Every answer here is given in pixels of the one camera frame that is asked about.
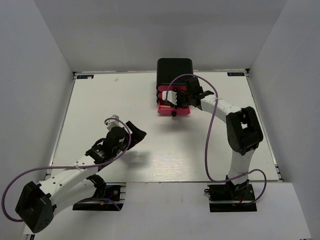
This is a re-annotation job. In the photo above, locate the pink top drawer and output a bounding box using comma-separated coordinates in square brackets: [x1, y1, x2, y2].
[156, 84, 187, 94]

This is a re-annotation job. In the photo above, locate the pink bottom drawer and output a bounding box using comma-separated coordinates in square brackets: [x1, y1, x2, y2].
[157, 100, 191, 117]

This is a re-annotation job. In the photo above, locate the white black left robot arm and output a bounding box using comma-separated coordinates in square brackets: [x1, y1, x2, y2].
[15, 117, 147, 234]

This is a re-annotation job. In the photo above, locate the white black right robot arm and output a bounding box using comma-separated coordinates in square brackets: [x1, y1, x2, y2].
[162, 73, 264, 200]

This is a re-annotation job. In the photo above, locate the black drawer cabinet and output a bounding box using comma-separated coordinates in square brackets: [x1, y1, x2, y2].
[156, 58, 194, 108]

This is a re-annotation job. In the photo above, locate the right table logo sticker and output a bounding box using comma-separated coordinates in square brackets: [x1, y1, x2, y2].
[227, 72, 245, 77]

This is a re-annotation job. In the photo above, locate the table logo sticker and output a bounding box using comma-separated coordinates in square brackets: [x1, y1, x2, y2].
[76, 74, 94, 80]
[227, 72, 245, 77]

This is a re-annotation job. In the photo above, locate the left table logo sticker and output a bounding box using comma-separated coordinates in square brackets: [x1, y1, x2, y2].
[76, 74, 94, 80]

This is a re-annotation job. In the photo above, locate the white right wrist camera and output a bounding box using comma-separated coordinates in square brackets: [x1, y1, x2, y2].
[162, 90, 178, 106]

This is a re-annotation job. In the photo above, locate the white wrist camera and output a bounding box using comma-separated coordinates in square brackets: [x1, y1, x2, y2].
[104, 114, 122, 131]
[162, 90, 178, 106]

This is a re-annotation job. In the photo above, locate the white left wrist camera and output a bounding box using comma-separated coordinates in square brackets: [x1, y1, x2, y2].
[104, 114, 122, 131]

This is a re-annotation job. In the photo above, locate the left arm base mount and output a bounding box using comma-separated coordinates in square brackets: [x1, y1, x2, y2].
[72, 183, 126, 212]

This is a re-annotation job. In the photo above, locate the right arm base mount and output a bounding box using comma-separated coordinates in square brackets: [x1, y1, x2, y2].
[204, 184, 257, 213]

